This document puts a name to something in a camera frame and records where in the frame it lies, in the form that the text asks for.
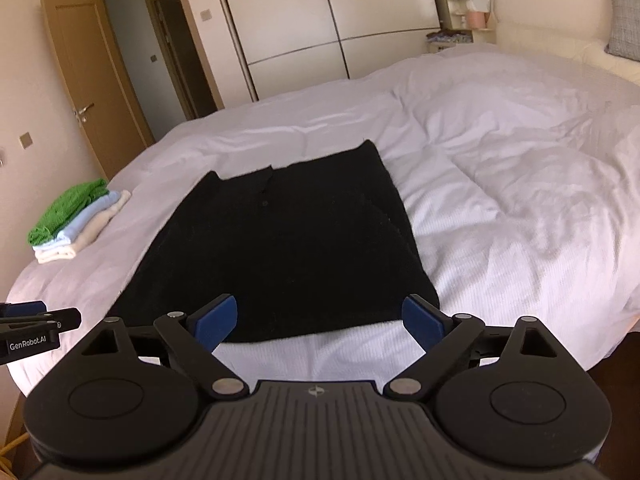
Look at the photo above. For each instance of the black knit garment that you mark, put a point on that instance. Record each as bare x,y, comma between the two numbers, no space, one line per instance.
280,240

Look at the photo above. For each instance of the green folded knit garment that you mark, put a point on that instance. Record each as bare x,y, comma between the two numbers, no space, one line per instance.
60,210

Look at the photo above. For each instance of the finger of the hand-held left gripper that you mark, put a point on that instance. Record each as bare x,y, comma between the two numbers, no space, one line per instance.
55,320
27,308

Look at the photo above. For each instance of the pale bed duvet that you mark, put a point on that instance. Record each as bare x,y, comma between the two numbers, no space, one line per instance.
500,185

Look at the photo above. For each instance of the blue patterned papers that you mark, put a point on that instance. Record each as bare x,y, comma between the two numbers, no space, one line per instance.
450,37

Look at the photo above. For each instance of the pink jar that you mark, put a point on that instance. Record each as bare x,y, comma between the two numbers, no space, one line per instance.
476,20

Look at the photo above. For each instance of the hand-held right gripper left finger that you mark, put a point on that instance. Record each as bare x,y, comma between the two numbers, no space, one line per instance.
217,322

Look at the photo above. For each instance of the light blue folded garment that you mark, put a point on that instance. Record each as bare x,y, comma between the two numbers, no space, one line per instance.
95,212

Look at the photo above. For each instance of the grey checked cushion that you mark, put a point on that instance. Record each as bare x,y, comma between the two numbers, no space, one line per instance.
625,15

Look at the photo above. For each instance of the cream sliding door wardrobe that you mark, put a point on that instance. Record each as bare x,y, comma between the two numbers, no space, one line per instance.
300,25

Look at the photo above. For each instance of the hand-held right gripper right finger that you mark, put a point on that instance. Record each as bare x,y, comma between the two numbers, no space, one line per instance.
422,322

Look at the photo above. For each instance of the cream white pillow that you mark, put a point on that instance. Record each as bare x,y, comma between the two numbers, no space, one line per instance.
550,45

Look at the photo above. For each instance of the wooden hallway door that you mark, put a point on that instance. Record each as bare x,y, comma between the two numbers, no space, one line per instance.
170,60

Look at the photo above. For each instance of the wooden room door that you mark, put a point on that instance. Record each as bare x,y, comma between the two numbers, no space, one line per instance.
90,70

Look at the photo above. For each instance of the cream bedside shelf unit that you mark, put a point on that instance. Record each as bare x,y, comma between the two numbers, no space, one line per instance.
482,37

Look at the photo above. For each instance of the cream folded garment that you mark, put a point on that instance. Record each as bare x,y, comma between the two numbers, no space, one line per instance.
95,232

